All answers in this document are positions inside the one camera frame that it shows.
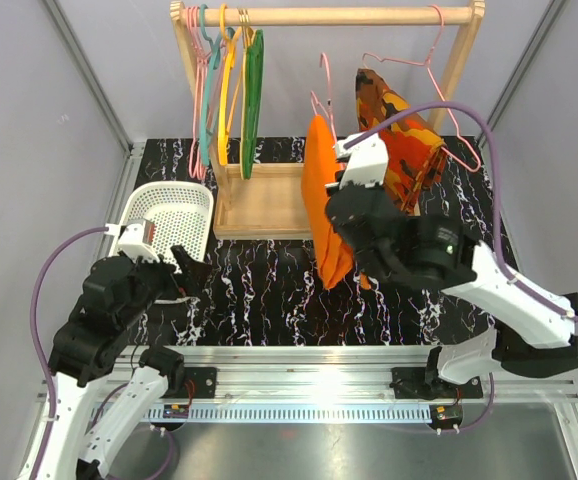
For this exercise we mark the teal hanger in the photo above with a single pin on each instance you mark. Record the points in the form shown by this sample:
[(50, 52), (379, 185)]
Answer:
[(212, 64)]

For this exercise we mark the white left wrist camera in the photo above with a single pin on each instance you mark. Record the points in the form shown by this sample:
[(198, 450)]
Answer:
[(134, 240)]

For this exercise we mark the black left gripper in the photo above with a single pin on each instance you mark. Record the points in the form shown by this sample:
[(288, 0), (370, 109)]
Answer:
[(196, 273)]

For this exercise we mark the white perforated plastic basket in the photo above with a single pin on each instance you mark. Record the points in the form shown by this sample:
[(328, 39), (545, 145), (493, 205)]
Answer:
[(181, 212)]

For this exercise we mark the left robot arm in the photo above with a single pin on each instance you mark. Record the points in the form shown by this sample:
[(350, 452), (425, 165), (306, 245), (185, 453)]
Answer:
[(67, 445)]

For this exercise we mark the thin gold wire hanger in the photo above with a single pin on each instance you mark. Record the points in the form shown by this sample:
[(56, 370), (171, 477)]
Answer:
[(247, 34)]

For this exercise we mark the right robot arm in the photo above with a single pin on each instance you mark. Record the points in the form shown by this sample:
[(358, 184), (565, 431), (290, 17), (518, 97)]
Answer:
[(533, 335)]

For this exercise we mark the green hanger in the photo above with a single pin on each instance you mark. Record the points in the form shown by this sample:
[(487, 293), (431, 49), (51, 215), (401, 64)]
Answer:
[(254, 65)]

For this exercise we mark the wooden clothes rack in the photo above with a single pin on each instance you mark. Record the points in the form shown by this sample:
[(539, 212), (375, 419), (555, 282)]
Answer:
[(269, 205)]

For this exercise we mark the camouflage orange trousers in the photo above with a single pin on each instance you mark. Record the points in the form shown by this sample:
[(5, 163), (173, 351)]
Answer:
[(416, 158)]

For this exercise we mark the aluminium front rail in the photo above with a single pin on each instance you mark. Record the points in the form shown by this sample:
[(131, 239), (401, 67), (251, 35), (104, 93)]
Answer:
[(325, 375)]

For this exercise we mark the white slotted cable duct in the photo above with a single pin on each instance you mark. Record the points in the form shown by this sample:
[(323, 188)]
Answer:
[(293, 413)]

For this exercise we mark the yellow hanger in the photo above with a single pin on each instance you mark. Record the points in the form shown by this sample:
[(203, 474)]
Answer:
[(225, 113)]

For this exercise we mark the pink hanger on rack left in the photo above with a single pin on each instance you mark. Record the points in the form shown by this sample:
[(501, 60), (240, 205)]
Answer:
[(202, 46)]

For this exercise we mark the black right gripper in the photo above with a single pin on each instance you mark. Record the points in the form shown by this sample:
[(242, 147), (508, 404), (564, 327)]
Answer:
[(377, 187)]

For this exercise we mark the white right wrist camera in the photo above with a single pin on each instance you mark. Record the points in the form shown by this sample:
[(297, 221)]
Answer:
[(365, 162)]

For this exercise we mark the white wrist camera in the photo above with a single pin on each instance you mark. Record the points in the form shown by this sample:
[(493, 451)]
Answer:
[(365, 162), (134, 240)]

